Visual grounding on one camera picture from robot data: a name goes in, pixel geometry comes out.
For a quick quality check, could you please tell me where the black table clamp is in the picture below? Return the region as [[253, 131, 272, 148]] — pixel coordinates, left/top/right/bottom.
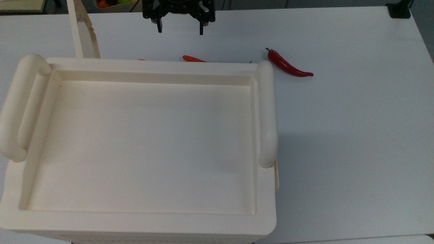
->
[[387, 0, 413, 19]]

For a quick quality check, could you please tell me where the wooden-edged flat board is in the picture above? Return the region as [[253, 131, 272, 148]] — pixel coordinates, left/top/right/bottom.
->
[[0, 0, 47, 13]]

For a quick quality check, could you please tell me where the cream cabinet carrying handle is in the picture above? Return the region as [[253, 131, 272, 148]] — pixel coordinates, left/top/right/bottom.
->
[[0, 54, 52, 163]]

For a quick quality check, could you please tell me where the cream cabinet door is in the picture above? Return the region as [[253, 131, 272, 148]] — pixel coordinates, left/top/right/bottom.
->
[[66, 0, 101, 59]]

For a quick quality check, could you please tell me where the container of toy fruit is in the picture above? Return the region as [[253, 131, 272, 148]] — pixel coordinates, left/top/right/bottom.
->
[[93, 0, 140, 12]]

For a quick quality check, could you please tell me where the red toy chili pepper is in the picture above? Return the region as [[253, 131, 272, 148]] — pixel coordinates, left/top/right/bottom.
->
[[265, 47, 314, 78]]

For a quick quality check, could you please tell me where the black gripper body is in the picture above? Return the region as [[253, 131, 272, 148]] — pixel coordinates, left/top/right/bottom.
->
[[142, 0, 216, 23]]

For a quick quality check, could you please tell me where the cream plastic cabinet box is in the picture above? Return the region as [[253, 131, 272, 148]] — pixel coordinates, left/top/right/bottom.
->
[[0, 54, 279, 244]]

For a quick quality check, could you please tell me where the partly hidden red chili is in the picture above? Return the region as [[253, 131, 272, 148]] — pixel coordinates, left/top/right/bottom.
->
[[182, 55, 253, 64]]

